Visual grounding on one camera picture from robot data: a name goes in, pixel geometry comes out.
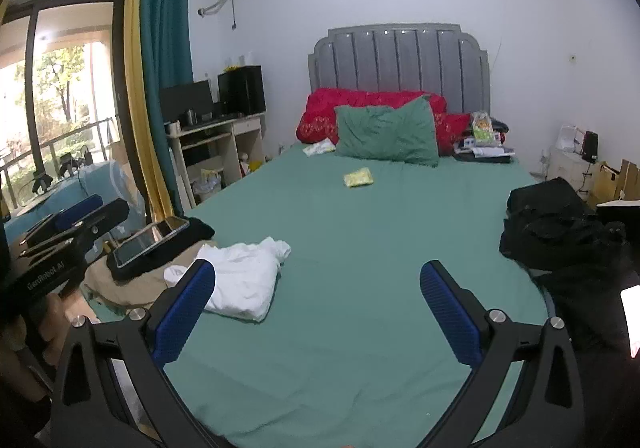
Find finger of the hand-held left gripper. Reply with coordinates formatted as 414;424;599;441
24;194;104;241
22;199;131;259

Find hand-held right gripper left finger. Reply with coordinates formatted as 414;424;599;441
50;259;236;448

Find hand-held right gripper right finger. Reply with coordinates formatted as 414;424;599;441
417;260;586;448

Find white shirt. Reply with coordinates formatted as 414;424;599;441
164;236;292;323

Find black clothes pile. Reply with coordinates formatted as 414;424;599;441
499;178;640;354

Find person's left hand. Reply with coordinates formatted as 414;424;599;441
30;295;76;344

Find light blue cloth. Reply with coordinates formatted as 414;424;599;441
4;167;117;239

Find silver tablet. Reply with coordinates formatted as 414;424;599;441
112;223;167;269

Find black clamp stand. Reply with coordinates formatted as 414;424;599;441
59;153;96;179
31;171;55;196

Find beige cloth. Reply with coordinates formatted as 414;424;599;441
82;243;201;309

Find black smartphone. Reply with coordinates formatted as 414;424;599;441
145;216;191;243

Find black folded cloth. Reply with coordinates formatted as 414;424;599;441
106;217;216;283

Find trash bin with white bag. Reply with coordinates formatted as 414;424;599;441
192;168;223;203

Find black monitor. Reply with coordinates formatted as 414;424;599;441
159;80;215;125

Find yellow curtain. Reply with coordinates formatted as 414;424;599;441
122;0;173;223

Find glass balcony door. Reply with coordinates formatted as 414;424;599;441
0;0;131;223

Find light wooden computer desk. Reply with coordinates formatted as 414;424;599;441
166;112;267;209

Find yellow snack packet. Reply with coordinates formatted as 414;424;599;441
343;168;375;189

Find black computer tower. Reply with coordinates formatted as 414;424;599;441
217;65;267;116

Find white nightstand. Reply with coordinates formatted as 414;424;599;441
547;125;601;193

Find pile of books and packets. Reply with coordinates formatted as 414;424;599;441
452;111;516;163

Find green pillow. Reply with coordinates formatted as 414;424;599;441
333;95;441;167

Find teal curtain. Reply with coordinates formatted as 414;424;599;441
140;0;195;223

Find cardboard boxes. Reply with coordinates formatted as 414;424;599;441
587;159;640;209

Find white flat packet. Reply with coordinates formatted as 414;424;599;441
302;138;337;157

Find black speaker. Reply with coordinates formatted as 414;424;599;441
581;131;599;163

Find red quilt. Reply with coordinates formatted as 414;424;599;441
296;88;473;156

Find grey padded headboard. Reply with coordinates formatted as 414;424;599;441
307;22;492;116

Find white air conditioner hose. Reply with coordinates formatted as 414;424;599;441
197;0;236;31

